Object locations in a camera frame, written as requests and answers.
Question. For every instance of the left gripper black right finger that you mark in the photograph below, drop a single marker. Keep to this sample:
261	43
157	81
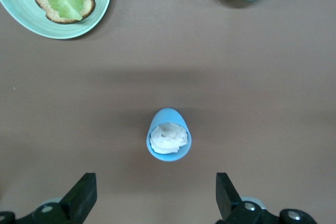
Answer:
231	208

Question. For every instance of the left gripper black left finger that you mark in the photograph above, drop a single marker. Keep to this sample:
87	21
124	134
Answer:
76	205

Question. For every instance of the light blue plastic cup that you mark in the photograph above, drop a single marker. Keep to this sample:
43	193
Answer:
168	116

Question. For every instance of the crumpled white tissue paper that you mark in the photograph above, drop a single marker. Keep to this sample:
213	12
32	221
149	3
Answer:
169	138

